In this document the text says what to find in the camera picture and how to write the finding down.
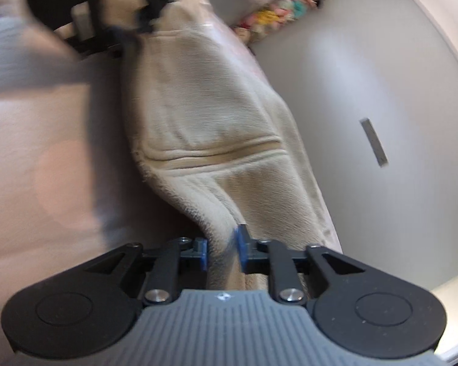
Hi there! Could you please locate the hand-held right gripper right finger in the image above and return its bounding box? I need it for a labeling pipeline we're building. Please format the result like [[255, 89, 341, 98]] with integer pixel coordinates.
[[234, 224, 368, 306]]

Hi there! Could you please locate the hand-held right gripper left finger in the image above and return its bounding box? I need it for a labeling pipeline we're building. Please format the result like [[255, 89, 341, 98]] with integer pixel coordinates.
[[82, 236, 209, 306]]

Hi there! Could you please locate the beige fleece hoodie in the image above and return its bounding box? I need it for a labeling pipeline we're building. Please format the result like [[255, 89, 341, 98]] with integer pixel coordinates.
[[114, 0, 344, 300]]

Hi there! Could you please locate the clear tube of plush toys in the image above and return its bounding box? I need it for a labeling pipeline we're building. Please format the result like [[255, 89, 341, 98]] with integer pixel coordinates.
[[232, 0, 317, 42]]

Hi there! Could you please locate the bed with pink dotted sheet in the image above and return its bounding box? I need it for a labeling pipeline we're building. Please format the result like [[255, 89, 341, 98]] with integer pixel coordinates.
[[0, 0, 260, 351]]

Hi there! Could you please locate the grey wall socket panel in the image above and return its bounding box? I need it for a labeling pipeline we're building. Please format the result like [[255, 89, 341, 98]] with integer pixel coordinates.
[[360, 117, 390, 167]]

